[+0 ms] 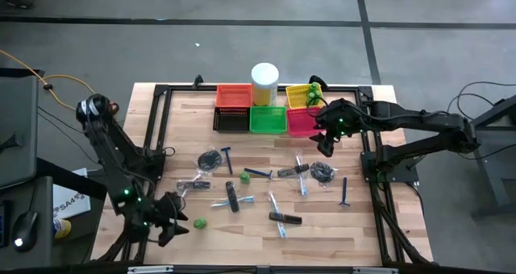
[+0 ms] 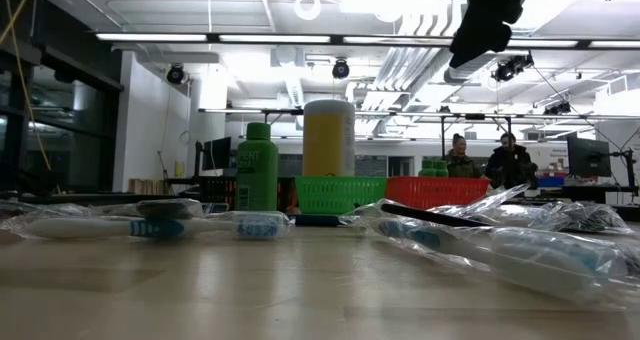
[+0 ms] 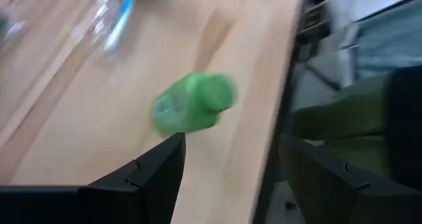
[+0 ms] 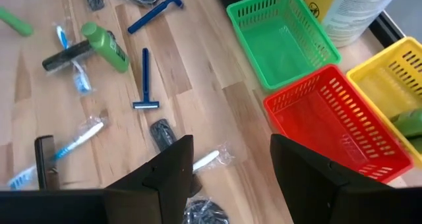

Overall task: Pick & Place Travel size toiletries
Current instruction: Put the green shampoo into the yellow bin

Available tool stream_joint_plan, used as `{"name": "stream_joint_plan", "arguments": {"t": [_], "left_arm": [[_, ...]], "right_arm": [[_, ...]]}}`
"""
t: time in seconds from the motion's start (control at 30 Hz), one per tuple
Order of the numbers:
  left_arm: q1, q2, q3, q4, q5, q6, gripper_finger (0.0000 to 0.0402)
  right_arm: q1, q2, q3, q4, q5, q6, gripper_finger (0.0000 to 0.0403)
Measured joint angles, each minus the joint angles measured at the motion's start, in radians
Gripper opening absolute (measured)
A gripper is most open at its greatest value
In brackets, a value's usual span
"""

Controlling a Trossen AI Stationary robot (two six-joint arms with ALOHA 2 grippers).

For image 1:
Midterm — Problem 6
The dark side desk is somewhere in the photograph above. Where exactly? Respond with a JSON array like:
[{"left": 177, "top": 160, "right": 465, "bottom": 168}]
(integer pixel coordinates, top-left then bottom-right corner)
[{"left": 0, "top": 176, "right": 54, "bottom": 269}]

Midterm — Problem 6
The black clip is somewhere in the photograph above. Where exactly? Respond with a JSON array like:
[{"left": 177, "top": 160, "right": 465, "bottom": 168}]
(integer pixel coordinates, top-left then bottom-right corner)
[{"left": 176, "top": 180, "right": 212, "bottom": 192}]

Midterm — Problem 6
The yellow white bottle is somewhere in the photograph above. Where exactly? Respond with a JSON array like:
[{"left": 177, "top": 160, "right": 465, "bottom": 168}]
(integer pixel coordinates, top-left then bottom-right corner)
[{"left": 52, "top": 218, "right": 73, "bottom": 240}]

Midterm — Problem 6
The black keyboard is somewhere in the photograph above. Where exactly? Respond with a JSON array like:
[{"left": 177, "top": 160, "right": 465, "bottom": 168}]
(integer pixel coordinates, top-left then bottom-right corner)
[{"left": 0, "top": 200, "right": 12, "bottom": 249}]

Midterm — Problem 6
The white yellow wipes canister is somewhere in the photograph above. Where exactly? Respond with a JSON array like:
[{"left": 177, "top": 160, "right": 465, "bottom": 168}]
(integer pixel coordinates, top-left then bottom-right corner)
[{"left": 250, "top": 62, "right": 281, "bottom": 107}]

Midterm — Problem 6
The yellow plastic basket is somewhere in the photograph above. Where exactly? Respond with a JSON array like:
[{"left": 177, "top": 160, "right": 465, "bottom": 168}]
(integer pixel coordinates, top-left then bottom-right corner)
[{"left": 285, "top": 83, "right": 326, "bottom": 110}]

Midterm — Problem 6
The grey metal stand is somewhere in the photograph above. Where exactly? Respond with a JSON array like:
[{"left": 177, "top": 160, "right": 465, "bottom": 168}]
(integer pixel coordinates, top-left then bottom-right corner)
[{"left": 467, "top": 94, "right": 516, "bottom": 221}]

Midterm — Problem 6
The white printed cardboard box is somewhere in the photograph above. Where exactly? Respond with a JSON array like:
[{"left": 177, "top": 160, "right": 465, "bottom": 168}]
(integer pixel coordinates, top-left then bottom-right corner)
[{"left": 52, "top": 168, "right": 92, "bottom": 220}]

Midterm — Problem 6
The pink toothbrush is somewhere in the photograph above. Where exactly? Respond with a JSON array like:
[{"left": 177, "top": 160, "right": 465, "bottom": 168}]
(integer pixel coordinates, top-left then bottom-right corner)
[{"left": 177, "top": 172, "right": 203, "bottom": 198}]

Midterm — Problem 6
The black item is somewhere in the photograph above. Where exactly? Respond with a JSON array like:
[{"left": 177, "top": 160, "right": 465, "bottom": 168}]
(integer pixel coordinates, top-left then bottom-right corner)
[{"left": 309, "top": 160, "right": 339, "bottom": 185}]

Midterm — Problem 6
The black floor cable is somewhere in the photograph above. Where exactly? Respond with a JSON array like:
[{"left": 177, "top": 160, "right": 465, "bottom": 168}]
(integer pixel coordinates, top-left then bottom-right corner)
[{"left": 445, "top": 80, "right": 516, "bottom": 162}]

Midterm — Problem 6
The black plastic basket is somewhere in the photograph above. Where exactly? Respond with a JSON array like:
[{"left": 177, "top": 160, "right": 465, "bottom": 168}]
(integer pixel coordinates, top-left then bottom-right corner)
[{"left": 212, "top": 106, "right": 252, "bottom": 134}]

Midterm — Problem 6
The blue toothbrush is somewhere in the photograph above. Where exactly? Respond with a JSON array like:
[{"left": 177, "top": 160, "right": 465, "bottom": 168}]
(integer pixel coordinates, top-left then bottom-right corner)
[
  {"left": 294, "top": 152, "right": 310, "bottom": 197},
  {"left": 264, "top": 190, "right": 289, "bottom": 240},
  {"left": 209, "top": 195, "right": 256, "bottom": 210}
]

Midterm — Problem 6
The grey desk panel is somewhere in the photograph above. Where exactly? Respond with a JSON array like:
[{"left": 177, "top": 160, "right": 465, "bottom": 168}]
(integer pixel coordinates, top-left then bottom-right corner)
[{"left": 0, "top": 75, "right": 41, "bottom": 189}]

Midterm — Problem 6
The black aluminium table frame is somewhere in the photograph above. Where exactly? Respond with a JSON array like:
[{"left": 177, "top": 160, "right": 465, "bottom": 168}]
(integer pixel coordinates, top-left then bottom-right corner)
[{"left": 91, "top": 82, "right": 432, "bottom": 266}]

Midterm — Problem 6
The green plastic basket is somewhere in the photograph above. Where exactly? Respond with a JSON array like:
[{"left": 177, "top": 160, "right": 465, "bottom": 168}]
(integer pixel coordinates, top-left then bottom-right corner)
[{"left": 248, "top": 106, "right": 289, "bottom": 135}]

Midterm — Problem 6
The silver metal bracket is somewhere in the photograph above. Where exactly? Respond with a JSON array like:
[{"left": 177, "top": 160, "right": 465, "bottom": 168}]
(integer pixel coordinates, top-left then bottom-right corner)
[
  {"left": 127, "top": 265, "right": 174, "bottom": 274},
  {"left": 352, "top": 267, "right": 399, "bottom": 274}
]

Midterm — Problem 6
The orange plastic basket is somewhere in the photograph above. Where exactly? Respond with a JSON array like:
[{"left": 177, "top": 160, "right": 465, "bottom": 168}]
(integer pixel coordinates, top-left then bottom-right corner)
[{"left": 215, "top": 83, "right": 254, "bottom": 108}]

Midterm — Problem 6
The black computer mouse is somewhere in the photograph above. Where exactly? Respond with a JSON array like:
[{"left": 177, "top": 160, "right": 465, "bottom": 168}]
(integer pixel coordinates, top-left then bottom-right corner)
[{"left": 11, "top": 210, "right": 40, "bottom": 253}]

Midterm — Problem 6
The red plastic basket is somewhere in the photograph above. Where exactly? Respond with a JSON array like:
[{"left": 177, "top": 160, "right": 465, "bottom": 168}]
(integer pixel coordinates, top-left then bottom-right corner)
[{"left": 286, "top": 106, "right": 327, "bottom": 139}]

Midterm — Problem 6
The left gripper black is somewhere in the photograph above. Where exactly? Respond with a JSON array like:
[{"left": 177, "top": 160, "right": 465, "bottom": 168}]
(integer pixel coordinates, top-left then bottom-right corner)
[{"left": 141, "top": 193, "right": 189, "bottom": 247}]

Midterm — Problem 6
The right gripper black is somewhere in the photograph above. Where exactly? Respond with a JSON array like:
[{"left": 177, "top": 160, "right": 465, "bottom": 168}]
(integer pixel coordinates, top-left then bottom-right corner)
[{"left": 309, "top": 98, "right": 367, "bottom": 157}]

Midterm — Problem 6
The yellow extension cable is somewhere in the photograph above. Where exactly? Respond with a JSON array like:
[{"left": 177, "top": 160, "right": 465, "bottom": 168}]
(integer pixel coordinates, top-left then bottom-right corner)
[{"left": 0, "top": 49, "right": 98, "bottom": 110}]

